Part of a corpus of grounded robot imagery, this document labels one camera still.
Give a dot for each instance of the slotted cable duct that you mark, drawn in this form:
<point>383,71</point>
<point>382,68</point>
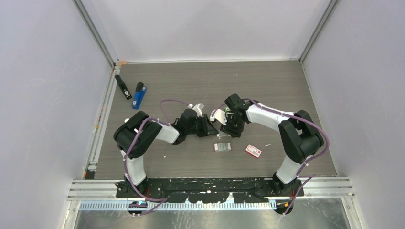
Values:
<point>144,206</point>

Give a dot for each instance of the staple tray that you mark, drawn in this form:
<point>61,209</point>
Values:
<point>222,134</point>
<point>222,147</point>

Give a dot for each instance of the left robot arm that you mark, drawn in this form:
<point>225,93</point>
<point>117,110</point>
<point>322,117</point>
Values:
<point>136,135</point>

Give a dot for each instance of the blue stapler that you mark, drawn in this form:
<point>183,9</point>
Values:
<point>139,95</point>

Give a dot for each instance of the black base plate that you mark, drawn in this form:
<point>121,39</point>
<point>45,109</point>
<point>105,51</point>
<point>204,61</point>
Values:
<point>209,190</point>

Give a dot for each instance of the black stapler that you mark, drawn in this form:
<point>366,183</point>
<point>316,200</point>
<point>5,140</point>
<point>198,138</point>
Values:
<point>124,89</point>

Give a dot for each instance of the red staple box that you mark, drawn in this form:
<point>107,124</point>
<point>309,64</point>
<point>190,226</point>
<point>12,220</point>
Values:
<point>254,151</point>

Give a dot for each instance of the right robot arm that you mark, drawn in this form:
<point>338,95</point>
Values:
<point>301,138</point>

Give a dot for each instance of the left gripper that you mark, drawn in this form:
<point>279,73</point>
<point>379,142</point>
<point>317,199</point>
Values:
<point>207,128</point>

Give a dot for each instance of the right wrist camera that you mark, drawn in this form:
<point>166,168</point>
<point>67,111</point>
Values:
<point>218,115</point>

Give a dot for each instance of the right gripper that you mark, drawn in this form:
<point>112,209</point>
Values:
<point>228,129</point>

